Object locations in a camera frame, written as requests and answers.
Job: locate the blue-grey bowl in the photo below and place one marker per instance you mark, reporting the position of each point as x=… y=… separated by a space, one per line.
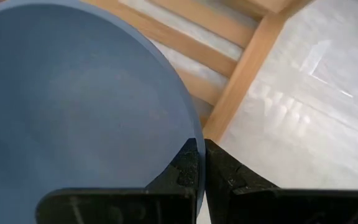
x=73 y=93

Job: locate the wooden slatted dish rack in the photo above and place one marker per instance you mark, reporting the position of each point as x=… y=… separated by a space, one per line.
x=244 y=71

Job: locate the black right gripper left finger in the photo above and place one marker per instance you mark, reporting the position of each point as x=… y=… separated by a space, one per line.
x=172 y=205

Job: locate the white glossy table sheet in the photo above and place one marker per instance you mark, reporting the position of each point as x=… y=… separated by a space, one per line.
x=306 y=124

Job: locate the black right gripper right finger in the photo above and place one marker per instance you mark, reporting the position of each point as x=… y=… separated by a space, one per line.
x=244 y=205

